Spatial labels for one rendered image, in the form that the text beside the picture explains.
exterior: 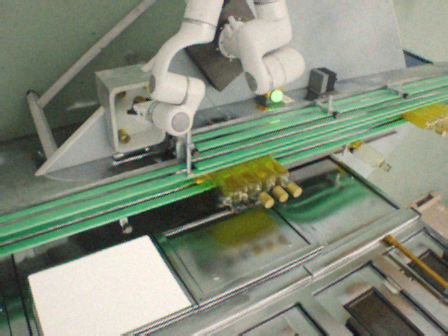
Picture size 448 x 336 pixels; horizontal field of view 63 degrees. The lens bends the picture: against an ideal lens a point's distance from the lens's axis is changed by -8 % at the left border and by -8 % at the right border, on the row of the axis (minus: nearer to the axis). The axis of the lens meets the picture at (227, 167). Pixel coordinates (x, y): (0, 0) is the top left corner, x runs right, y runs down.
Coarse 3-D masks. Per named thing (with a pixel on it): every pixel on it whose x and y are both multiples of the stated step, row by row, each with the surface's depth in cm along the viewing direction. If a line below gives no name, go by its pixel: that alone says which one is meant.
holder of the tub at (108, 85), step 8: (144, 72) 125; (104, 80) 118; (112, 80) 118; (120, 80) 119; (128, 80) 119; (136, 80) 119; (144, 80) 119; (104, 88) 118; (112, 88) 114; (104, 96) 120; (104, 104) 123; (112, 128) 121; (112, 136) 124; (112, 144) 127; (120, 152) 135; (128, 152) 135; (136, 152) 135; (144, 152) 136; (152, 152) 136; (120, 160) 131
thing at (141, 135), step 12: (132, 84) 116; (144, 84) 117; (132, 96) 125; (144, 96) 127; (120, 108) 125; (120, 120) 127; (132, 120) 130; (132, 132) 132; (144, 132) 134; (156, 132) 133; (120, 144) 127; (132, 144) 128; (144, 144) 129
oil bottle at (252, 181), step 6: (234, 168) 137; (240, 168) 137; (246, 168) 138; (240, 174) 134; (246, 174) 135; (252, 174) 135; (246, 180) 132; (252, 180) 132; (258, 180) 132; (252, 186) 130; (258, 186) 131; (252, 192) 131
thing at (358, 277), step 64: (320, 192) 159; (384, 192) 159; (64, 256) 124; (320, 256) 126; (384, 256) 132; (0, 320) 101; (192, 320) 104; (256, 320) 108; (320, 320) 108; (384, 320) 111
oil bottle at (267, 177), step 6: (246, 162) 140; (252, 162) 140; (258, 162) 140; (252, 168) 137; (258, 168) 137; (264, 168) 138; (258, 174) 135; (264, 174) 135; (270, 174) 135; (264, 180) 133; (270, 180) 133; (276, 180) 135; (264, 186) 134
